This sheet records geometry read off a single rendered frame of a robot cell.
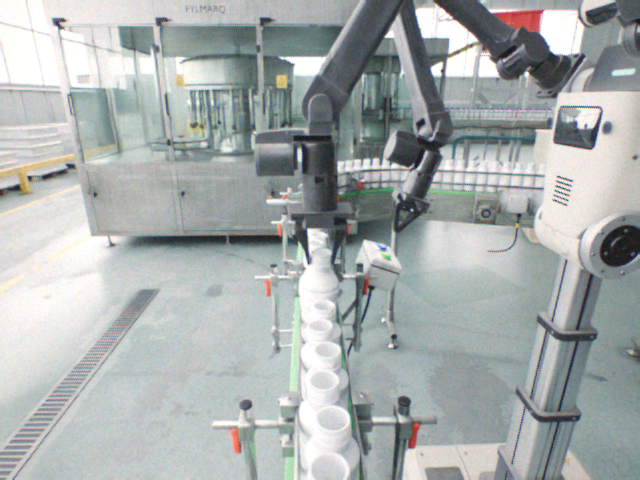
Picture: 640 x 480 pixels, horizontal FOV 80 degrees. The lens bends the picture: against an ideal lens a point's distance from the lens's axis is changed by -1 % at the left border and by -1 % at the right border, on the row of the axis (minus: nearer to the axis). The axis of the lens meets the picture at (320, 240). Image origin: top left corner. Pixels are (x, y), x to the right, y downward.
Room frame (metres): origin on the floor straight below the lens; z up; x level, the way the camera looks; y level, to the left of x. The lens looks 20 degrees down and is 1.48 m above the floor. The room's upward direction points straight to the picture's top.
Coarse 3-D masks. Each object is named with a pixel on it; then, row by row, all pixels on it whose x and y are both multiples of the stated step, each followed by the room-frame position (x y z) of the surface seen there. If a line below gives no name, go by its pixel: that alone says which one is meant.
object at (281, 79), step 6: (78, 78) 3.86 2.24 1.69; (84, 78) 3.86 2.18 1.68; (90, 78) 3.86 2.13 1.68; (174, 78) 3.89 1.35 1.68; (180, 78) 3.89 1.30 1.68; (282, 78) 3.92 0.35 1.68; (78, 84) 3.86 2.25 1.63; (84, 84) 3.86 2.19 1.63; (90, 84) 3.86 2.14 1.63; (180, 84) 3.89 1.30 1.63; (282, 84) 3.92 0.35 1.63
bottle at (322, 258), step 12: (312, 252) 0.62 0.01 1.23; (324, 252) 0.63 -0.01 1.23; (312, 264) 0.60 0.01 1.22; (324, 264) 0.60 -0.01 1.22; (312, 276) 0.60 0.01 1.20; (324, 276) 0.59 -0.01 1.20; (336, 276) 0.62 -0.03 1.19; (300, 288) 0.60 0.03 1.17; (312, 288) 0.58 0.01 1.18; (324, 288) 0.58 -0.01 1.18; (336, 288) 0.60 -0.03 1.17; (300, 300) 0.60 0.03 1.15; (312, 300) 0.58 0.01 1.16; (336, 300) 0.60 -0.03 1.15
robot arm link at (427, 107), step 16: (400, 16) 1.00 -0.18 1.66; (416, 16) 1.01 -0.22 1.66; (400, 32) 0.99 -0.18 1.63; (416, 32) 0.99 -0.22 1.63; (400, 48) 0.99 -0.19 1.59; (416, 48) 0.98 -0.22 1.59; (416, 64) 0.96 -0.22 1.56; (416, 80) 0.95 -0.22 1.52; (432, 80) 0.96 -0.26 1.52; (416, 96) 0.94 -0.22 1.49; (432, 96) 0.93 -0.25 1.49; (416, 112) 0.95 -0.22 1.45; (432, 112) 0.91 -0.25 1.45; (448, 112) 0.92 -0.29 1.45; (416, 128) 0.95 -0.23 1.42; (432, 128) 0.90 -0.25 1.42
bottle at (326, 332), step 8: (320, 320) 0.51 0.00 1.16; (312, 328) 0.51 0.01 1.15; (320, 328) 0.51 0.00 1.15; (328, 328) 0.51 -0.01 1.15; (312, 336) 0.48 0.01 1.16; (320, 336) 0.48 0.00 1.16; (328, 336) 0.48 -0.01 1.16; (312, 344) 0.48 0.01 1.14; (304, 352) 0.49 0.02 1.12; (312, 352) 0.48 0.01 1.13; (304, 360) 0.48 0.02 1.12; (304, 368) 0.48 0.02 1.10; (304, 376) 0.48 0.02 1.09; (304, 384) 0.48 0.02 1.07; (304, 392) 0.48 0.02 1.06
